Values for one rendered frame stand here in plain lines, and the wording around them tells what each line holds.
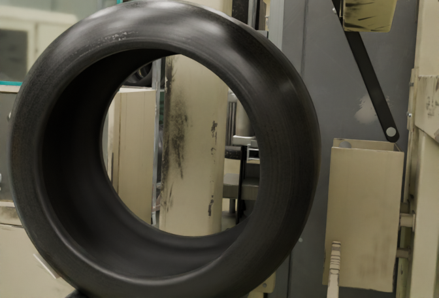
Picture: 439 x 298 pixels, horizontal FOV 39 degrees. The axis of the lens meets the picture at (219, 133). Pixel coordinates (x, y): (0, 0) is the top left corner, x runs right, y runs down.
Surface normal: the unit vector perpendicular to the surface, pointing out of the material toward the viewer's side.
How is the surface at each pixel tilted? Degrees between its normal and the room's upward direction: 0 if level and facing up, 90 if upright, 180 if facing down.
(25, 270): 90
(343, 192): 90
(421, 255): 90
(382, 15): 162
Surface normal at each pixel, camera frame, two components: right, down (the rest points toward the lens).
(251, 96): -0.04, 0.00
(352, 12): -0.11, 0.97
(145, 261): 0.14, -0.72
